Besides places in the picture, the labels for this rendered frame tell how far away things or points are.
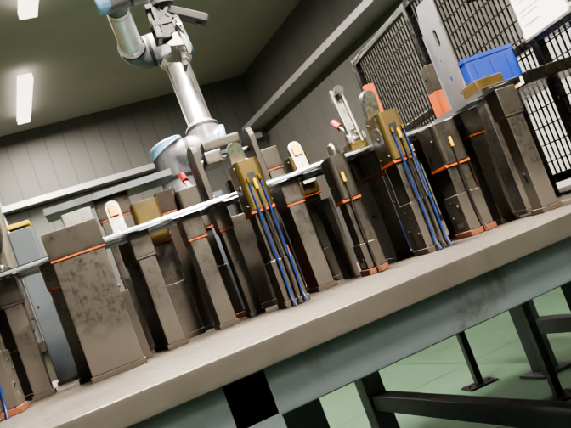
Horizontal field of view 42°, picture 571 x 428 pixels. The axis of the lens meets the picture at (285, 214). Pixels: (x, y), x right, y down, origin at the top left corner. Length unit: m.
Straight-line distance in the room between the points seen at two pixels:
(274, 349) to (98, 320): 0.61
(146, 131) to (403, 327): 7.46
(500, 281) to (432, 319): 0.16
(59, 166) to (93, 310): 6.76
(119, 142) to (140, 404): 7.49
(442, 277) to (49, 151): 7.35
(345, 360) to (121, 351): 0.60
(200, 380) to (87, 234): 0.64
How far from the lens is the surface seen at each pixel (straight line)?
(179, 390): 1.06
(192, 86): 2.61
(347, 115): 2.15
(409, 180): 1.74
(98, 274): 1.62
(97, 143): 8.44
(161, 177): 2.13
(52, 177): 8.30
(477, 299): 1.31
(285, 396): 1.15
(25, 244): 2.15
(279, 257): 1.65
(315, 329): 1.12
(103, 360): 1.62
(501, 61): 2.23
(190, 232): 1.78
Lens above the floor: 0.79
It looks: 4 degrees up
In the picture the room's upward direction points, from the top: 21 degrees counter-clockwise
